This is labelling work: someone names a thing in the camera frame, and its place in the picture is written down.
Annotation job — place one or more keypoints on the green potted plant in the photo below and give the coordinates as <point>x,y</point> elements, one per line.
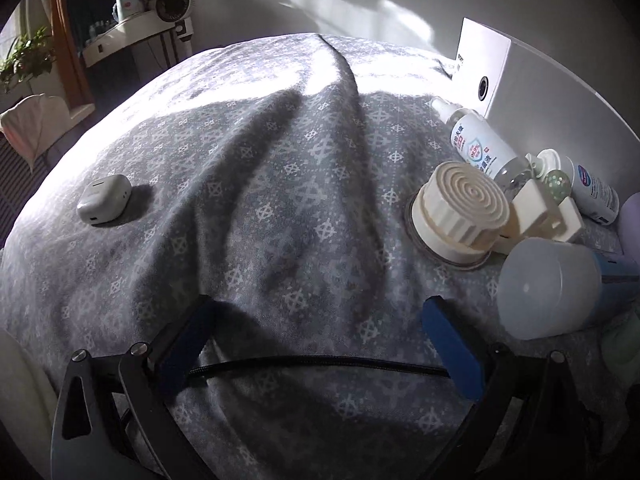
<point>27,57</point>

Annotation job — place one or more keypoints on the blue bottle frosted cap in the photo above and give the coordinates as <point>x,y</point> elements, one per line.
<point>545,287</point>

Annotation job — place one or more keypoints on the white cardboard box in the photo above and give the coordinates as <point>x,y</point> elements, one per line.
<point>550,90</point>

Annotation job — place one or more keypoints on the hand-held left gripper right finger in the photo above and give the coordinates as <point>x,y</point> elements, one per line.
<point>450,347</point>

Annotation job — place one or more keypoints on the grey patterned blanket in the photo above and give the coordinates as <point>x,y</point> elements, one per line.
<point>280,200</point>

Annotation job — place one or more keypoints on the white earbuds case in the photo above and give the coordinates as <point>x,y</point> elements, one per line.
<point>103,202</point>

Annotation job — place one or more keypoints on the white wall shelf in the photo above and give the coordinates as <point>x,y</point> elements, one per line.
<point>125,35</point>

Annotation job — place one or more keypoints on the white draped cloth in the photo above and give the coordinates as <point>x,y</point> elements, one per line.
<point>32,122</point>

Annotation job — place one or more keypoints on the white bottle blue label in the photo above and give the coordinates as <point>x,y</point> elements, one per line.
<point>592,187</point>

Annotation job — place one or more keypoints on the glittery marble ball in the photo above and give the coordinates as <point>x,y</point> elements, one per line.
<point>557,181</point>

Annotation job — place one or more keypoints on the purple round object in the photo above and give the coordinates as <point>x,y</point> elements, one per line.
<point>631,222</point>

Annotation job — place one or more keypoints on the cream plastic block piece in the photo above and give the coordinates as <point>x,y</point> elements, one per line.
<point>542,215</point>

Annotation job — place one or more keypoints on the cream round spiral-top jar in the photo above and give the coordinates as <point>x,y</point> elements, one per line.
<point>462,210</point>

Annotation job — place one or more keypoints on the orange wooden frame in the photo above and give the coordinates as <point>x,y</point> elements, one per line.
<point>72,50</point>

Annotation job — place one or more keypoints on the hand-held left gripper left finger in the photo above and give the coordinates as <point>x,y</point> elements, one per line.
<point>185,345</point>

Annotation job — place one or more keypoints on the clear spray bottle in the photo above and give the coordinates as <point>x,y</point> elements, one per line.
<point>480,142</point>

